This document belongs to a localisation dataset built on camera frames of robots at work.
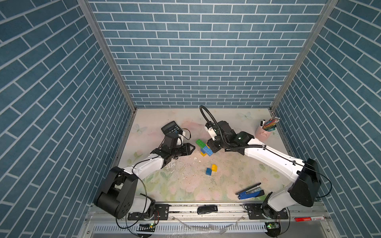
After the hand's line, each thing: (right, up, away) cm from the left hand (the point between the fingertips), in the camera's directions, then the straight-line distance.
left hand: (196, 148), depth 86 cm
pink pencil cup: (+43, +7, +11) cm, 45 cm away
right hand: (+8, +4, -5) cm, 11 cm away
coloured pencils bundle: (+48, +14, +9) cm, 51 cm away
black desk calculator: (-17, +12, +20) cm, 29 cm away
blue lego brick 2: (+8, -14, +1) cm, 16 cm away
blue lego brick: (+4, -2, +4) cm, 6 cm away
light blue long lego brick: (+6, +1, -12) cm, 14 cm away
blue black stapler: (+31, -21, -8) cm, 38 cm away
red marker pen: (+54, -31, -15) cm, 64 cm away
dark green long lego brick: (+2, +3, +5) cm, 6 cm away
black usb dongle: (+6, -27, -13) cm, 31 cm away
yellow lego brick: (+4, -5, +8) cm, 10 cm away
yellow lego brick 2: (+11, -12, +2) cm, 16 cm away
